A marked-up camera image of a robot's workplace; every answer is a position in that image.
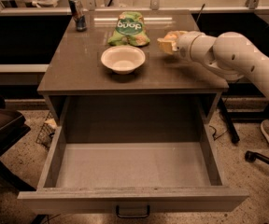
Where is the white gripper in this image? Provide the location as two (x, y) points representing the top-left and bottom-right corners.
(157, 31), (205, 62)

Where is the orange fruit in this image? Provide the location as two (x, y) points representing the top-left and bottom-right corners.
(170, 35), (177, 42)

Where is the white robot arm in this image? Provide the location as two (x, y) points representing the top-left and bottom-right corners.
(157, 31), (269, 101)

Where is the grey cabinet counter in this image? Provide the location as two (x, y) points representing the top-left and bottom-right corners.
(38, 10), (228, 119)

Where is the open grey top drawer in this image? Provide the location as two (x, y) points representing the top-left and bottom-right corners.
(19, 94), (248, 214)

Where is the green chip bag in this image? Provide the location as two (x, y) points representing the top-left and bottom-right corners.
(107, 11), (150, 47)

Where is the white bowl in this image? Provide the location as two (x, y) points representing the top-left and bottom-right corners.
(101, 46), (146, 75)

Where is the black stand leg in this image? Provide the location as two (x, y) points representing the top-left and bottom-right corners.
(245, 151), (269, 165)

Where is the dark chair at left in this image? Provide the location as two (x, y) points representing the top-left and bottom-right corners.
(0, 95), (35, 191)

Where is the wire basket on floor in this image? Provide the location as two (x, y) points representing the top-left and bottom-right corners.
(35, 113), (57, 150)

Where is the black drawer handle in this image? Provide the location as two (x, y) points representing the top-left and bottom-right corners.
(115, 205), (150, 219)

